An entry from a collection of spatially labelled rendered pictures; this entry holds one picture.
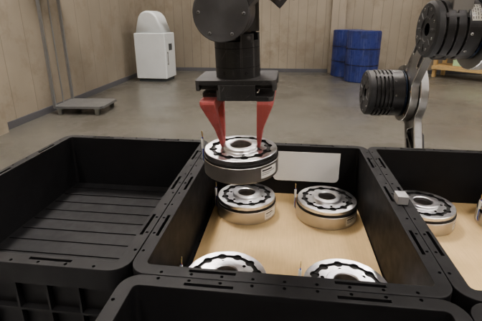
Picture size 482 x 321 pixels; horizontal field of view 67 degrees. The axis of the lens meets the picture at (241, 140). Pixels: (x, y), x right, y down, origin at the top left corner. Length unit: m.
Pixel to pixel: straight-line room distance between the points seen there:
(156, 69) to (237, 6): 6.96
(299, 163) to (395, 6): 8.28
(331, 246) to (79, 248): 0.38
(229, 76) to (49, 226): 0.41
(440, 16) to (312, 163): 0.51
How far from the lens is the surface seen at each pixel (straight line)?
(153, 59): 7.31
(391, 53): 8.94
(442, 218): 0.66
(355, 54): 7.33
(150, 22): 7.32
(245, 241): 0.58
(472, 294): 0.40
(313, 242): 0.59
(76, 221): 0.70
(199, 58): 8.76
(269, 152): 0.49
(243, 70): 0.45
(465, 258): 0.64
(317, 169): 0.71
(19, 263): 0.44
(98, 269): 0.39
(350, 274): 0.48
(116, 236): 0.63
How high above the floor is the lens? 1.16
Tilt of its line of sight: 18 degrees down
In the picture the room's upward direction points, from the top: straight up
